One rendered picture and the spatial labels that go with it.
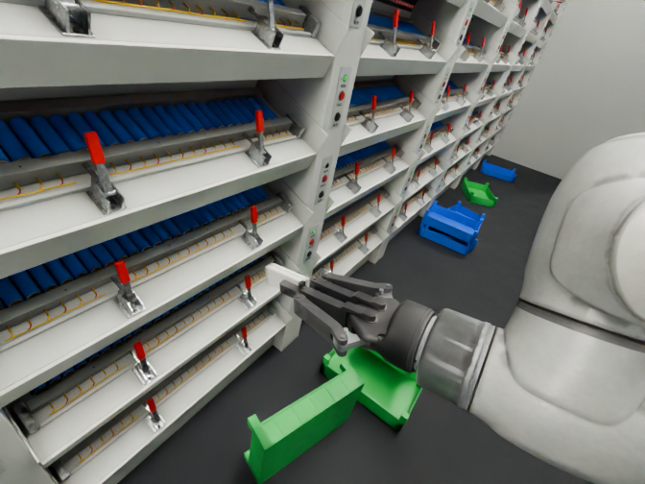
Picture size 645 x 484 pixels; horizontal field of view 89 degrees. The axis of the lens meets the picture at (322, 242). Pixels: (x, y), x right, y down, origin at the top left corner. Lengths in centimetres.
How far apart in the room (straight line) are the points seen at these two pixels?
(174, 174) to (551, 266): 49
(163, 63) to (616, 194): 46
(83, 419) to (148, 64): 57
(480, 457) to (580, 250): 98
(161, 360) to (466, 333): 60
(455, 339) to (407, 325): 5
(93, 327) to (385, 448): 83
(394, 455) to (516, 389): 80
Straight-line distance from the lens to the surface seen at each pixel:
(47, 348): 60
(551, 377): 34
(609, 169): 35
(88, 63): 43
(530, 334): 34
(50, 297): 60
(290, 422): 86
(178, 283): 64
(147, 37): 46
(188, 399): 94
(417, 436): 117
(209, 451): 105
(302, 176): 79
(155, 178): 54
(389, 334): 37
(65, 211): 49
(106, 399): 75
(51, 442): 75
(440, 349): 35
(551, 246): 35
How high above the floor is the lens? 97
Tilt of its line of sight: 35 degrees down
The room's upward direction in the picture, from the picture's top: 13 degrees clockwise
